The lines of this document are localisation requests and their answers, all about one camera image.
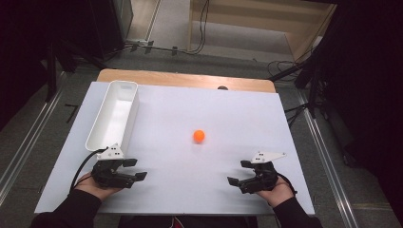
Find dark curtain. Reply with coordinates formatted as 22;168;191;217
317;0;403;222

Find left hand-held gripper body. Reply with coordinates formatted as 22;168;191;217
90;142;136;189

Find wooden table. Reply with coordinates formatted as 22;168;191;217
95;68;278;94

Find orange ball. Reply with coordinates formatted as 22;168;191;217
192;129;206;143

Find light wooden shelf unit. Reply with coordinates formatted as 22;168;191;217
188;0;337;63

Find black hanging cable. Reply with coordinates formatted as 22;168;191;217
189;0;211;55

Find black floor cables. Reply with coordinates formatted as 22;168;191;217
267;60;302;80

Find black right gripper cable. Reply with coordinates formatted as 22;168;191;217
278;173;298;196

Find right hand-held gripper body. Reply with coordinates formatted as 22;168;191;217
239;151;288;195

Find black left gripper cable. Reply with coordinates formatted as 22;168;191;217
69;146;109;194

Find floor cable with plugs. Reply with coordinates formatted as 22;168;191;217
125;39;180;56

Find person's left hand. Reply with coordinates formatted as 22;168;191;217
74;171;123;202

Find metal floor rail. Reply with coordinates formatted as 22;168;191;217
0;88;65;203
296;89;360;228

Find dark cabinet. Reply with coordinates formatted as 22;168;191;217
88;0;134;60

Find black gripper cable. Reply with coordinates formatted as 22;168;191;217
69;146;109;194
278;173;298;196

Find white plastic bin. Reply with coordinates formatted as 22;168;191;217
85;80;141;156

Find white table board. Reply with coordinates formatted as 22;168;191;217
33;81;316;217

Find person's right hand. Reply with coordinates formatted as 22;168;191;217
256;175;297;208

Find black metal stand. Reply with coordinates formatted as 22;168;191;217
269;47;331;127

